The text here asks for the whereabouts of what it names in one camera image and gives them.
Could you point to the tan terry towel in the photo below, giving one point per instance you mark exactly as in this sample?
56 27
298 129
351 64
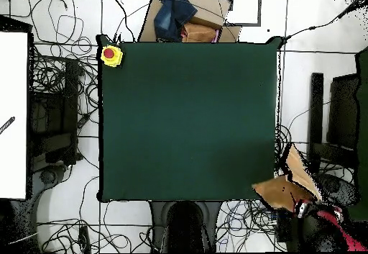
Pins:
279 190

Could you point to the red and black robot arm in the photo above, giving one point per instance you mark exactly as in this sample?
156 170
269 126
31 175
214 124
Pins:
322 231

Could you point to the black caster base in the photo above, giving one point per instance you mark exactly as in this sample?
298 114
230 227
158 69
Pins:
339 187
47 176

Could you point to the green cloth covered furniture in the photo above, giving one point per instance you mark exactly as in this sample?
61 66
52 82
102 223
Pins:
362 121

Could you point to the dark green table cloth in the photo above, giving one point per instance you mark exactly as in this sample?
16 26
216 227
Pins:
172 107

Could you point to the folded brown towel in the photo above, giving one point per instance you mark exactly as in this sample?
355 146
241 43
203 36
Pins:
198 33

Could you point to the brown cardboard box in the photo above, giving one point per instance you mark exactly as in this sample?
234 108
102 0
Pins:
207 6

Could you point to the blue denim jeans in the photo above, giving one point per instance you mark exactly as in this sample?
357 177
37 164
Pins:
172 15

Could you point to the yellow emergency stop button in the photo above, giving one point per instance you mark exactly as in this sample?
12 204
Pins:
109 54

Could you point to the black equipment stand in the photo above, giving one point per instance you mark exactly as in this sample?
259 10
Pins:
70 92

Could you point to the black striped rod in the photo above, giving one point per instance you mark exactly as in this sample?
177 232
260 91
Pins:
7 125

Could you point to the white panel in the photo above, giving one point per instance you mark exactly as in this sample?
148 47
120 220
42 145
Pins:
13 92

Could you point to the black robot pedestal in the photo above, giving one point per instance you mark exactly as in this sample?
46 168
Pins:
184 228

